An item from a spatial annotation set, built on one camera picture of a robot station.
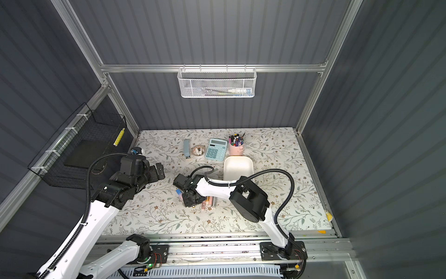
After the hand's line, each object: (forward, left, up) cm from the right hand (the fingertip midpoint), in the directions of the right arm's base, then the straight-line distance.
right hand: (191, 202), depth 88 cm
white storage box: (+22, -23, 0) cm, 32 cm away
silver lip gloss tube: (0, -12, +1) cm, 12 cm away
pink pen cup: (+31, -23, +10) cm, 40 cm away
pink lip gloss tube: (-1, -6, 0) cm, 7 cm away
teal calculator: (+34, -11, +1) cm, 36 cm away
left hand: (+5, +13, +24) cm, 27 cm away
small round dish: (+34, 0, +1) cm, 34 cm away
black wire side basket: (+20, +46, +28) cm, 58 cm away
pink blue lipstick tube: (+5, +7, 0) cm, 8 cm away
